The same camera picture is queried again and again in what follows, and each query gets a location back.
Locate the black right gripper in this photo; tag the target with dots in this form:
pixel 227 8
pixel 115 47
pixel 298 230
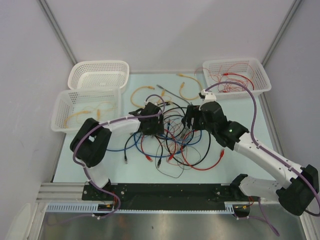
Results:
pixel 192 111

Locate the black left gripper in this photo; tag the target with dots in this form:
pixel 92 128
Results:
pixel 158 127

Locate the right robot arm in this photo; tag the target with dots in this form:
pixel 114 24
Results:
pixel 294 186

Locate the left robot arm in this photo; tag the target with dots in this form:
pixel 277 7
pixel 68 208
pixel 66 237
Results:
pixel 90 143

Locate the white basket right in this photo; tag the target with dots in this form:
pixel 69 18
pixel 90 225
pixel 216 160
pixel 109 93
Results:
pixel 234 74

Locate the white basket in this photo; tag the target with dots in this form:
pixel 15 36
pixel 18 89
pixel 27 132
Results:
pixel 234 74
pixel 99 73

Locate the white basket back left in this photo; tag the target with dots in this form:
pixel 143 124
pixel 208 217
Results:
pixel 99 73

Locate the translucent basket front left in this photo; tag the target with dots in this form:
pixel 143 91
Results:
pixel 73 107

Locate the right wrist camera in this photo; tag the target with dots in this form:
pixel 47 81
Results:
pixel 207 96

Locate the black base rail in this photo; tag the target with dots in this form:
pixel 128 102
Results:
pixel 172 197

